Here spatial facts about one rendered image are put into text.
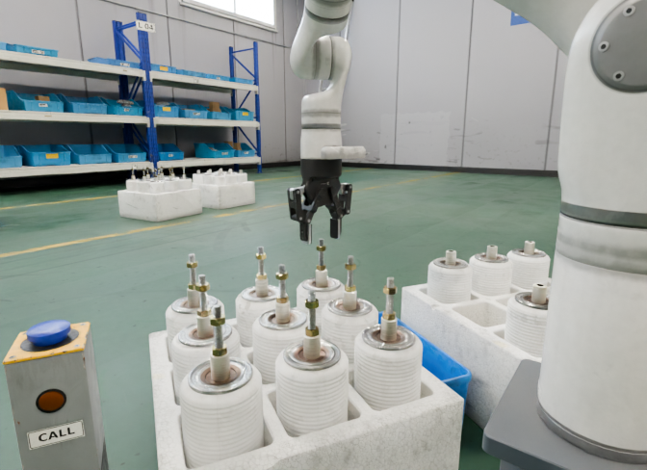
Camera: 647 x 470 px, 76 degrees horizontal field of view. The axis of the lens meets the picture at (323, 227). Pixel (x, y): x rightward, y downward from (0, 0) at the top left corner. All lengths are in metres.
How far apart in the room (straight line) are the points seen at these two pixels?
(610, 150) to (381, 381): 0.40
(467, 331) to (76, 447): 0.64
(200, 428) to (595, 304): 0.40
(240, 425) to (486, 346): 0.47
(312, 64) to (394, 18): 7.07
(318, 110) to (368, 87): 7.11
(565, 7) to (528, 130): 6.37
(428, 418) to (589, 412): 0.27
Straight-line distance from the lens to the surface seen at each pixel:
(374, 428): 0.57
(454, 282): 0.94
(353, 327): 0.67
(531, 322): 0.78
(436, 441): 0.65
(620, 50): 0.33
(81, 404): 0.54
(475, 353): 0.85
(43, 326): 0.55
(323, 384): 0.53
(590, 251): 0.34
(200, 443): 0.54
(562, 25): 0.42
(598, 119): 0.33
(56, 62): 5.15
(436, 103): 7.21
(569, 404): 0.39
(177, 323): 0.72
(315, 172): 0.72
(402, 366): 0.59
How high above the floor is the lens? 0.53
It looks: 12 degrees down
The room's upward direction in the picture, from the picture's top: straight up
